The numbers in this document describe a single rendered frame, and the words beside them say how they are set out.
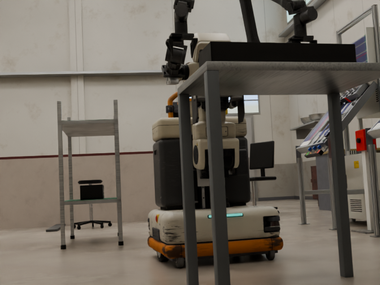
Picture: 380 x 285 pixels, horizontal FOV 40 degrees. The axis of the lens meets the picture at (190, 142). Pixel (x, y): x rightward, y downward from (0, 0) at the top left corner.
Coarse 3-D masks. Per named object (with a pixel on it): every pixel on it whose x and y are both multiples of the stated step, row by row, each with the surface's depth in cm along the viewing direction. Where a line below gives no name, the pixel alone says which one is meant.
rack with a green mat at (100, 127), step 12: (60, 108) 395; (60, 120) 394; (72, 120) 396; (84, 120) 397; (96, 120) 398; (108, 120) 399; (60, 132) 393; (72, 132) 449; (84, 132) 453; (96, 132) 457; (108, 132) 462; (60, 144) 392; (60, 156) 392; (60, 168) 391; (60, 180) 390; (60, 192) 389; (72, 192) 475; (120, 192) 396; (60, 204) 388; (72, 204) 390; (120, 204) 395; (60, 216) 388; (72, 216) 473; (120, 216) 394; (72, 228) 472; (120, 228) 393; (120, 240) 392
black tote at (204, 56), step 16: (208, 48) 190; (224, 48) 188; (240, 48) 189; (256, 48) 191; (272, 48) 192; (288, 48) 194; (304, 48) 195; (320, 48) 197; (336, 48) 198; (352, 48) 200
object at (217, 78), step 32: (224, 64) 170; (256, 64) 173; (288, 64) 175; (320, 64) 178; (352, 64) 181; (192, 160) 207; (192, 192) 206; (224, 192) 166; (192, 224) 204; (224, 224) 165; (192, 256) 203; (224, 256) 164
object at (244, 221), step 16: (208, 208) 289; (240, 208) 278; (256, 208) 278; (272, 208) 279; (160, 224) 281; (176, 224) 264; (208, 224) 268; (240, 224) 272; (256, 224) 274; (272, 224) 277; (160, 240) 283; (176, 240) 264; (208, 240) 268; (240, 240) 272; (256, 240) 273; (272, 240) 275; (176, 256) 263; (208, 256) 269
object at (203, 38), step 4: (196, 36) 283; (200, 36) 282; (204, 36) 283; (208, 36) 283; (212, 36) 284; (216, 36) 285; (220, 36) 285; (224, 36) 286; (228, 36) 288; (200, 40) 279; (204, 40) 279; (208, 40) 280; (212, 40) 280; (216, 40) 281; (220, 40) 281; (224, 40) 282; (228, 40) 283; (200, 44) 277; (204, 44) 277; (196, 48) 279; (200, 48) 278; (196, 52) 280; (196, 56) 281; (196, 60) 282
